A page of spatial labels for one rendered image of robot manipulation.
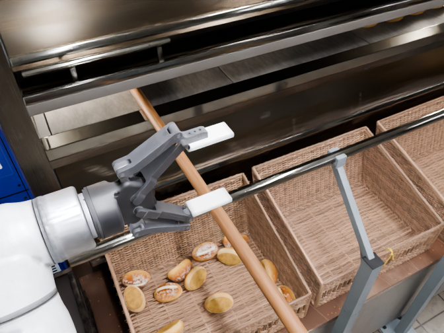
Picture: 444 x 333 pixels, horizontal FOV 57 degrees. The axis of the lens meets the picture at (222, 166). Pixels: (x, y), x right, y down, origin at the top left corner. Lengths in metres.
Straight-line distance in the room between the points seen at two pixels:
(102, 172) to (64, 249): 0.76
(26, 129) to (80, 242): 0.64
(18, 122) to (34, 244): 0.63
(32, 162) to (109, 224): 0.68
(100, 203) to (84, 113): 0.77
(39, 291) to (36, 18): 0.64
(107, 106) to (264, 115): 0.53
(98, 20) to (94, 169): 0.46
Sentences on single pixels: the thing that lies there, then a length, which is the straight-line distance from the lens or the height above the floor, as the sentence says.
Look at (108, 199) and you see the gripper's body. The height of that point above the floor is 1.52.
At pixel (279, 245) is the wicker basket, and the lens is 1.43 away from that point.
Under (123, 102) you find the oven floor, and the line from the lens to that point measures 1.31.
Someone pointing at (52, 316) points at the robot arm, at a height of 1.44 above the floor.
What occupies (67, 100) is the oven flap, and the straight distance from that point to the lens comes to 0.95.
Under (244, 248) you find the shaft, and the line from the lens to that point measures 0.86.
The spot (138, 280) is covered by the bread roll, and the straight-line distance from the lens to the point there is 1.50.
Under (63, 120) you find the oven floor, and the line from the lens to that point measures 1.29.
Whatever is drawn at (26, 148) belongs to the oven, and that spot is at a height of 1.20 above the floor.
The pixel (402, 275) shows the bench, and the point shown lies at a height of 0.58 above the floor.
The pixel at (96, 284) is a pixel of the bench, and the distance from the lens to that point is 1.60.
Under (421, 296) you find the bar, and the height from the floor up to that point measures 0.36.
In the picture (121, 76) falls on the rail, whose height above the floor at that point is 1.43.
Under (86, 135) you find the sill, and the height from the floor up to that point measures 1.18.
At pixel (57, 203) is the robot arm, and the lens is 0.55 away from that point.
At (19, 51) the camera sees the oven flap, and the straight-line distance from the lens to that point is 1.02.
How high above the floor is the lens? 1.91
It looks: 44 degrees down
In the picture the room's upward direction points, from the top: straight up
